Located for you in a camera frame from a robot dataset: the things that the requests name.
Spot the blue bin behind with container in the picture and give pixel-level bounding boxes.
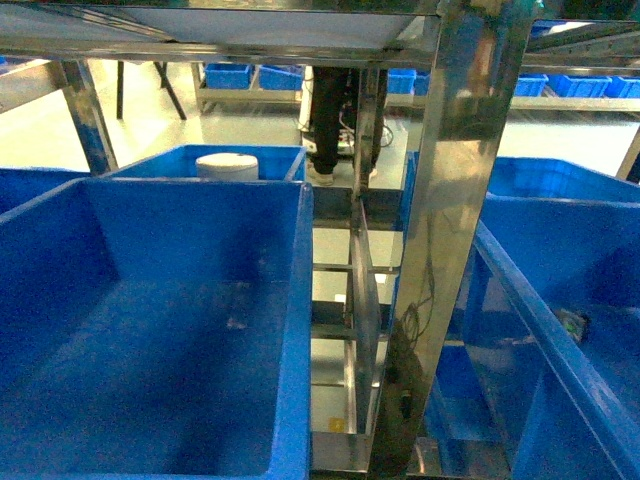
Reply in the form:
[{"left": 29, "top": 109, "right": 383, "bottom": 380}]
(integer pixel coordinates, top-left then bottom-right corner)
[{"left": 107, "top": 144, "right": 306, "bottom": 182}]

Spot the blue bin shelf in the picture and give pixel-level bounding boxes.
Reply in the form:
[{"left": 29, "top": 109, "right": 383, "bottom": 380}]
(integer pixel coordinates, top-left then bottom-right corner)
[
  {"left": 399, "top": 149, "right": 640, "bottom": 480},
  {"left": 1, "top": 178, "right": 314, "bottom": 479}
]

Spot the person in green shirt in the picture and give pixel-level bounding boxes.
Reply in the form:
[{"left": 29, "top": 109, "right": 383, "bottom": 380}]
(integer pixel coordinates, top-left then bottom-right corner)
[{"left": 305, "top": 67, "right": 360, "bottom": 186}]

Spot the blue bin centre shelf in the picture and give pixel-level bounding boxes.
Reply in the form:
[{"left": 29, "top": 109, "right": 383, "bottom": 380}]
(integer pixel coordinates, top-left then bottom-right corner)
[{"left": 399, "top": 149, "right": 640, "bottom": 480}]

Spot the blue bin left shelf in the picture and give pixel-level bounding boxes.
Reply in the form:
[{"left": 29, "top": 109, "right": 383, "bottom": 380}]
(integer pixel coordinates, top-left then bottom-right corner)
[{"left": 1, "top": 178, "right": 314, "bottom": 479}]

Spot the stainless steel roller shelf rack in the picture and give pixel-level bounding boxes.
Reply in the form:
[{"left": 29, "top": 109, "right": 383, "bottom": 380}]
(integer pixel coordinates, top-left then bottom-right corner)
[{"left": 1, "top": 1, "right": 639, "bottom": 479}]

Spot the white cylindrical container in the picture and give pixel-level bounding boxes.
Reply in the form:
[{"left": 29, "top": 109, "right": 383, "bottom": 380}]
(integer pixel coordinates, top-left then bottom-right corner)
[{"left": 195, "top": 152, "right": 259, "bottom": 182}]

